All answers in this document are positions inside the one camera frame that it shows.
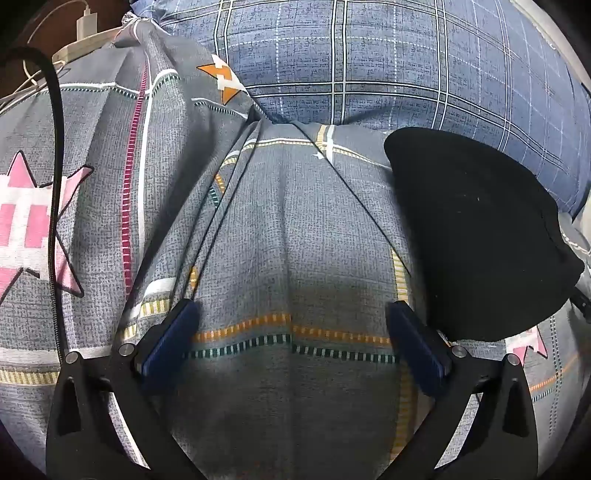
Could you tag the black pants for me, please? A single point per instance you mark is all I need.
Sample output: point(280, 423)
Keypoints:
point(471, 230)

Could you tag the grey patterned bed sheet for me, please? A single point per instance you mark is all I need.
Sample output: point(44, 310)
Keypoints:
point(286, 230)

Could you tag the white charger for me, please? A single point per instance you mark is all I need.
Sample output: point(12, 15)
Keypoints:
point(87, 24)

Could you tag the white power strip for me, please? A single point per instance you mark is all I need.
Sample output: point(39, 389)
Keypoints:
point(85, 46)

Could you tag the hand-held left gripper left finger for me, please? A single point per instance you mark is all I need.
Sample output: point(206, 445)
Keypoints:
point(171, 336)

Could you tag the blue plaid pillow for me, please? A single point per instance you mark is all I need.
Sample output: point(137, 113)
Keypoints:
point(392, 60)

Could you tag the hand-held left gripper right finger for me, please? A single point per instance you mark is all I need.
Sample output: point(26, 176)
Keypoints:
point(416, 347)

